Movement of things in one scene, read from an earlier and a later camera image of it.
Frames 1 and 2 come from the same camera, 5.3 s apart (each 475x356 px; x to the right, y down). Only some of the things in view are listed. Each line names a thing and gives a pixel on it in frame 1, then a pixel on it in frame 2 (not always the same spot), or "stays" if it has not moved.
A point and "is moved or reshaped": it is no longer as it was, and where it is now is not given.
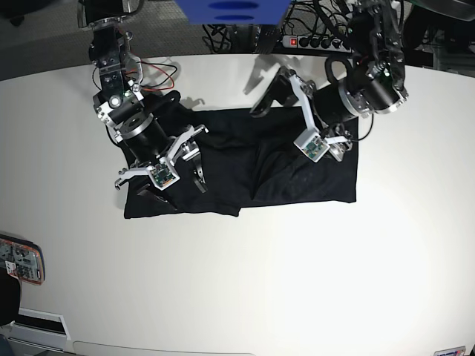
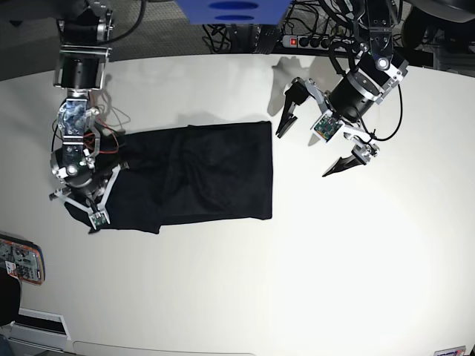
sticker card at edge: [460, 351] stays
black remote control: [267, 35] stays
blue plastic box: [234, 12] stays
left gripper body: [163, 170] → [62, 192]
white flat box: [40, 328] stays
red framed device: [24, 259] stays
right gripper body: [311, 142] → [364, 150]
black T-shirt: [251, 159] is moved or reshaped
